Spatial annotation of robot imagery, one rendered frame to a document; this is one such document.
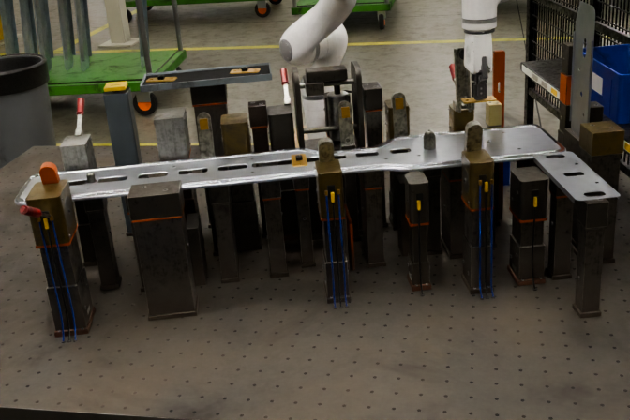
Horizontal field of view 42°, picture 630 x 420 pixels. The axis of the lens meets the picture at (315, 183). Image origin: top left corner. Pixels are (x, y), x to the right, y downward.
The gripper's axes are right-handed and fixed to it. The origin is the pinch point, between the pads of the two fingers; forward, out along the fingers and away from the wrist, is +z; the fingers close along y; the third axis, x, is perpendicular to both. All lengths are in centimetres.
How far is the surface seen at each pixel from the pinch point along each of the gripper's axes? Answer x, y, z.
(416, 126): 44, -310, 114
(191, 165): -75, -5, 14
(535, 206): 7.2, 24.0, 22.8
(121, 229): -102, -36, 44
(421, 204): -19.5, 20.2, 21.0
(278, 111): -51, -19, 6
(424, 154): -15.2, 3.9, 14.4
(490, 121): 6.4, -11.1, 12.5
